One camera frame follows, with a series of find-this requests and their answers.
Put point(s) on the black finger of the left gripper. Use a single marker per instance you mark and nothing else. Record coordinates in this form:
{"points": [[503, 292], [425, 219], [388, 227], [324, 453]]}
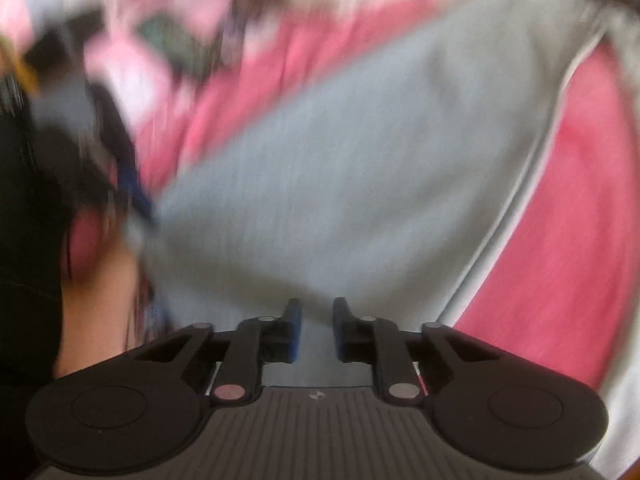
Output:
{"points": [[127, 159]]}

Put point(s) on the pink padded jacket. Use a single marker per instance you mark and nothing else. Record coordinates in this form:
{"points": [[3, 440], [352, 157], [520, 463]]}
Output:
{"points": [[140, 47]]}

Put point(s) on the grey sweatpants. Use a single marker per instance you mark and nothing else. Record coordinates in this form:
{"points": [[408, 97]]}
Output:
{"points": [[360, 169]]}

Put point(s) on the person left hand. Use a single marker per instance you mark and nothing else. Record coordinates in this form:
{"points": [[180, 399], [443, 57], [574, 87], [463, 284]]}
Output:
{"points": [[101, 275]]}

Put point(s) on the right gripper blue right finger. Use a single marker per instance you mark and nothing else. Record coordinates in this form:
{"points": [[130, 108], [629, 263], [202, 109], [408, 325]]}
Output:
{"points": [[380, 344]]}

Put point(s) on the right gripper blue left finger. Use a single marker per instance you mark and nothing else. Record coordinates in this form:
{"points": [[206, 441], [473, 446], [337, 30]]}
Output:
{"points": [[243, 352]]}

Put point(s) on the pink floral blanket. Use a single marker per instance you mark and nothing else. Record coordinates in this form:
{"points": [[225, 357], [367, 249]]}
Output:
{"points": [[550, 239]]}

